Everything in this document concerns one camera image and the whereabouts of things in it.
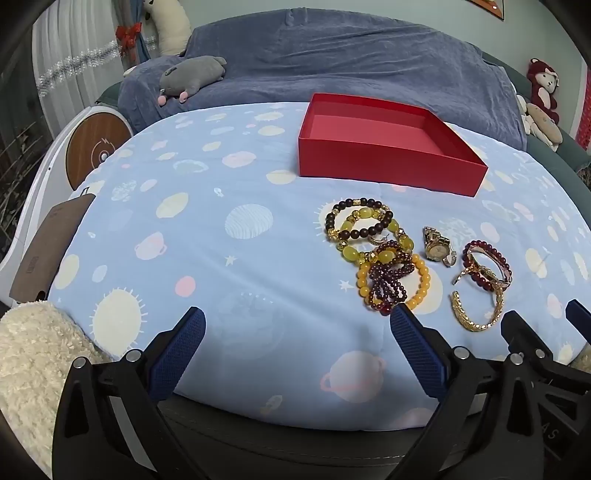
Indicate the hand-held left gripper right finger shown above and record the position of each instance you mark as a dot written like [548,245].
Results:
[420,355]

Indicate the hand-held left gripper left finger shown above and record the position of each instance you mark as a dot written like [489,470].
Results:
[180,350]

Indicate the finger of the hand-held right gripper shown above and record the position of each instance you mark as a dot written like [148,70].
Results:
[526,337]
[579,318]

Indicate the thin pink gold bangle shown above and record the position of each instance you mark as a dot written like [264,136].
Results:
[501,280]

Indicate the gold wristwatch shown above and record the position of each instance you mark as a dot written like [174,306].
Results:
[435,249]

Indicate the red cardboard box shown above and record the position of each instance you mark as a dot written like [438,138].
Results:
[392,170]

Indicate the planet print blue cloth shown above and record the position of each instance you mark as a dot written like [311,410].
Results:
[231,277]

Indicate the cream fluffy cloth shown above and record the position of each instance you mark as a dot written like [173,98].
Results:
[32,360]

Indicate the brown cardboard piece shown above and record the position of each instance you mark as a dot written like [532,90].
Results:
[51,249]

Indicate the dark green sofa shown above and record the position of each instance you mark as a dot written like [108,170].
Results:
[549,154]

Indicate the beige plush toy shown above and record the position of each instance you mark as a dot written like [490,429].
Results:
[542,122]

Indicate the small white plush toy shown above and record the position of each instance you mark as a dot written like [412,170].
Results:
[521,115]

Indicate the white device with wooden disc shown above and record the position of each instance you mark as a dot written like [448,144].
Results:
[92,143]

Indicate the red monkey plush toy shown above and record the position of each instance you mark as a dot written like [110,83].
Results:
[540,69]

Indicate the grey plush toy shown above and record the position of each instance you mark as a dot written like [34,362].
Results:
[194,74]

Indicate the silver tinsel garland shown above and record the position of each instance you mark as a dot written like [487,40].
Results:
[78,62]

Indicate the blue sofa throw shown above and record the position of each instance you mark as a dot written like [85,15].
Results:
[323,55]

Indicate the red ribbon bow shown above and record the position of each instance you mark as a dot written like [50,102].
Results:
[128,37]

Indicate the white long plush toy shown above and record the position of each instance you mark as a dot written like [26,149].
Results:
[171,27]

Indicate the white sheer curtain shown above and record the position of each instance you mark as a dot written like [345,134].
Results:
[60,46]

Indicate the blue curtain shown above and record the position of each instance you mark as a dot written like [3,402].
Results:
[136,11]

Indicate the framed wall picture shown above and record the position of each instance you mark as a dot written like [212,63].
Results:
[487,7]

